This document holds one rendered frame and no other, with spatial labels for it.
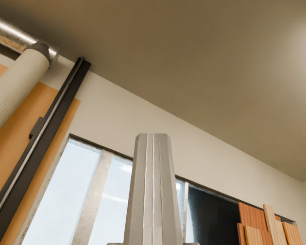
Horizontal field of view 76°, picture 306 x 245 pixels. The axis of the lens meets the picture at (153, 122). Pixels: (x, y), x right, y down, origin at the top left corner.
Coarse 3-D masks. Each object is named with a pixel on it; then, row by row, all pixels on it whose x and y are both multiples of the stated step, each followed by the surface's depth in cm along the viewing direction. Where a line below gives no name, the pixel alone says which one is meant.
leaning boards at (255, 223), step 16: (240, 208) 170; (272, 208) 189; (240, 224) 157; (256, 224) 171; (272, 224) 177; (288, 224) 188; (240, 240) 150; (256, 240) 154; (272, 240) 167; (288, 240) 178
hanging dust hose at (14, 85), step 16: (16, 64) 109; (32, 64) 112; (48, 64) 124; (0, 80) 101; (16, 80) 104; (32, 80) 111; (0, 96) 96; (16, 96) 102; (0, 112) 94; (0, 128) 97
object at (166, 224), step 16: (160, 144) 9; (160, 160) 9; (160, 176) 8; (160, 192) 7; (176, 192) 7; (160, 208) 7; (176, 208) 7; (160, 224) 6; (176, 224) 6; (160, 240) 6; (176, 240) 6
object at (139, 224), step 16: (144, 144) 9; (144, 160) 9; (144, 176) 8; (144, 192) 7; (128, 208) 7; (144, 208) 7; (128, 224) 6; (144, 224) 6; (128, 240) 6; (144, 240) 6
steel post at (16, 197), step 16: (80, 64) 139; (80, 80) 136; (64, 96) 124; (48, 112) 115; (64, 112) 120; (48, 128) 111; (32, 144) 103; (48, 144) 107; (32, 160) 100; (16, 176) 92; (32, 176) 97; (0, 192) 88; (16, 192) 91; (0, 208) 85; (16, 208) 89; (0, 224) 84; (0, 240) 82
